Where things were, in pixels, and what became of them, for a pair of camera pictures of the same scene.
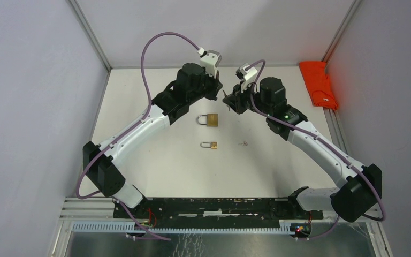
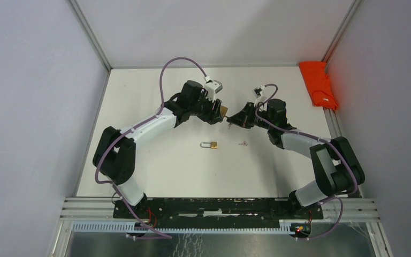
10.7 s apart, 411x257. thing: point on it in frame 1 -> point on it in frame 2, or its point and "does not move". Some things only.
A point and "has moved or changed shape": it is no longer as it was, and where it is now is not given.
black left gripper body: (210, 84) -> (208, 114)
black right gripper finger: (233, 99) -> (242, 115)
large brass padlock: (212, 120) has moved or changed shape
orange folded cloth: (317, 80) does not move
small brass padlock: (213, 144) does not move
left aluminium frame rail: (91, 35) does not move
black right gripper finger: (231, 100) -> (238, 120)
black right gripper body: (245, 101) -> (252, 120)
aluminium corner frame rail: (341, 30) does not move
